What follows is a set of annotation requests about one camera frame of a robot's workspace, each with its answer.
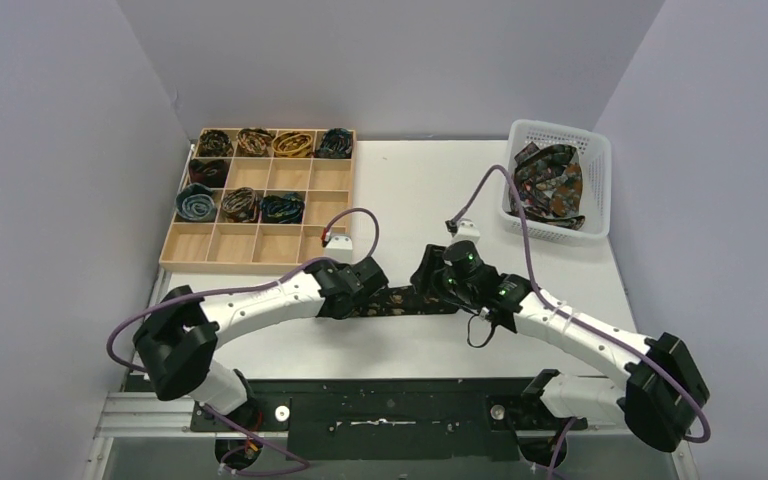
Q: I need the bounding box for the yellow rolled tie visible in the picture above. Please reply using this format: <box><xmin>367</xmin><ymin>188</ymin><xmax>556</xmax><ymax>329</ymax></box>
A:
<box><xmin>272</xmin><ymin>130</ymin><xmax>315</xmax><ymax>158</ymax></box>

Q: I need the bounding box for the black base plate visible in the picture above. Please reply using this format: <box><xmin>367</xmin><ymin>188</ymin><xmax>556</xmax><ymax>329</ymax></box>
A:
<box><xmin>125</xmin><ymin>377</ymin><xmax>657</xmax><ymax>465</ymax></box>

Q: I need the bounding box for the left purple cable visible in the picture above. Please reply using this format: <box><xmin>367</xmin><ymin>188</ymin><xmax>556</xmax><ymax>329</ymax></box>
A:
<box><xmin>105</xmin><ymin>207</ymin><xmax>381</xmax><ymax>478</ymax></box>

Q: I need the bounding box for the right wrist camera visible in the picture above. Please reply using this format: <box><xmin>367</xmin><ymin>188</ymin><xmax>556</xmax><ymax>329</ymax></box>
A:
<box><xmin>445</xmin><ymin>218</ymin><xmax>481</xmax><ymax>245</ymax></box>

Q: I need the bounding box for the brown patterned rolled tie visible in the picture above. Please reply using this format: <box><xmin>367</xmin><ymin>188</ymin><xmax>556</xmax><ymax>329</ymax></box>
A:
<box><xmin>220</xmin><ymin>187</ymin><xmax>262</xmax><ymax>223</ymax></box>

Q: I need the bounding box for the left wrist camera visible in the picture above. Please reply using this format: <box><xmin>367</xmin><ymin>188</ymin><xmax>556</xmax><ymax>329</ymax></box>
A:
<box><xmin>322</xmin><ymin>232</ymin><xmax>354</xmax><ymax>264</ymax></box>

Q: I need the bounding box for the maroon rolled tie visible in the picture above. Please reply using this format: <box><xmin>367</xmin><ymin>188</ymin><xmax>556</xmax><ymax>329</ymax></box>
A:
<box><xmin>188</xmin><ymin>159</ymin><xmax>230</xmax><ymax>189</ymax></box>

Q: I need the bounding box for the teal dark rolled tie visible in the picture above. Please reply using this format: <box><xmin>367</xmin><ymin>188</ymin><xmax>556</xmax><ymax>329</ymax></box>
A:
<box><xmin>260</xmin><ymin>192</ymin><xmax>305</xmax><ymax>224</ymax></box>

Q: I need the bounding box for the white plastic basket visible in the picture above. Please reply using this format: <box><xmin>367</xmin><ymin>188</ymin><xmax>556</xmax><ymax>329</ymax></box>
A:
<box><xmin>500</xmin><ymin>120</ymin><xmax>611</xmax><ymax>246</ymax></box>

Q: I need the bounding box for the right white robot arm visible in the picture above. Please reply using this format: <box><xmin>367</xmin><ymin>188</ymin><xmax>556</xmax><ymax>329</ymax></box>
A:
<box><xmin>410</xmin><ymin>240</ymin><xmax>710</xmax><ymax>452</ymax></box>

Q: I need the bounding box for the dark rolled tie top-left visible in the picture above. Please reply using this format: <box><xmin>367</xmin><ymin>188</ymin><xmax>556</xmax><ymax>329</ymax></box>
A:
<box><xmin>196</xmin><ymin>129</ymin><xmax>233</xmax><ymax>158</ymax></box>

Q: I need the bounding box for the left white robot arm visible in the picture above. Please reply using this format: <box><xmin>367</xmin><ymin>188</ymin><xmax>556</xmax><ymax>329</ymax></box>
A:
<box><xmin>132</xmin><ymin>257</ymin><xmax>389</xmax><ymax>430</ymax></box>

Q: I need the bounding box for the light blue rolled tie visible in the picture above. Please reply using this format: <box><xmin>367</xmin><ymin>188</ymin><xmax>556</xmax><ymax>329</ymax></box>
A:
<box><xmin>175</xmin><ymin>183</ymin><xmax>217</xmax><ymax>223</ymax></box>

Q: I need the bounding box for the pile of patterned ties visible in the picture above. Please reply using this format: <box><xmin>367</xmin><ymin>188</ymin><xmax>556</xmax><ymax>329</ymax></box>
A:
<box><xmin>507</xmin><ymin>142</ymin><xmax>586</xmax><ymax>231</ymax></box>

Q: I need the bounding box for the dark blue rolled tie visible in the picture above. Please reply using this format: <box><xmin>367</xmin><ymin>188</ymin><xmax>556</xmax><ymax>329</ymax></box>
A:
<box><xmin>315</xmin><ymin>128</ymin><xmax>354</xmax><ymax>159</ymax></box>

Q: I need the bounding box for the black gold floral tie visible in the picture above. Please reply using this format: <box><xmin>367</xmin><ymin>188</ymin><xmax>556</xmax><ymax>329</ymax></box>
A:
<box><xmin>349</xmin><ymin>285</ymin><xmax>459</xmax><ymax>318</ymax></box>

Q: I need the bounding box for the wooden compartment tray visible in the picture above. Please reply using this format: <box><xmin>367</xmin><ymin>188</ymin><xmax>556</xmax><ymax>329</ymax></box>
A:
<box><xmin>159</xmin><ymin>127</ymin><xmax>358</xmax><ymax>274</ymax></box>

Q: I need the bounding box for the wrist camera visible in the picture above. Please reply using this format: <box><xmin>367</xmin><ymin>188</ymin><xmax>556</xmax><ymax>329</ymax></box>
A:
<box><xmin>445</xmin><ymin>218</ymin><xmax>481</xmax><ymax>245</ymax></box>
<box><xmin>322</xmin><ymin>232</ymin><xmax>354</xmax><ymax>264</ymax></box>

